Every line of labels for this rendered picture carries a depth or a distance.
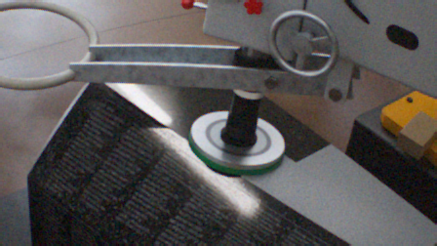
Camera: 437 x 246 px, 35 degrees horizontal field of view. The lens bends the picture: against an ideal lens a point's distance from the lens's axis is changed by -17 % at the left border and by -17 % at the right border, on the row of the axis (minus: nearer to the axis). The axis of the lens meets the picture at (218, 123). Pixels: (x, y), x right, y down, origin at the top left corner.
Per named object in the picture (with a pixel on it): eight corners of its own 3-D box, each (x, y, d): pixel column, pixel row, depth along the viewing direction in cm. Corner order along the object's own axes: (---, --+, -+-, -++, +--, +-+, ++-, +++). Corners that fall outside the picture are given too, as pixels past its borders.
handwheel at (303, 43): (338, 72, 162) (350, 12, 154) (330, 92, 154) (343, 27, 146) (272, 49, 165) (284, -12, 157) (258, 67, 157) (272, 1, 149)
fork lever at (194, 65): (362, 71, 178) (361, 52, 175) (350, 107, 162) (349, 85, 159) (98, 57, 201) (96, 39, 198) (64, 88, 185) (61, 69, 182)
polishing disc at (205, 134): (247, 108, 199) (248, 104, 199) (300, 156, 186) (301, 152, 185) (173, 125, 187) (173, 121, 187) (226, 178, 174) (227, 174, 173)
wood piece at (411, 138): (416, 123, 228) (420, 110, 225) (438, 137, 223) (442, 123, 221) (394, 145, 214) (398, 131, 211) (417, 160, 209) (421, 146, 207)
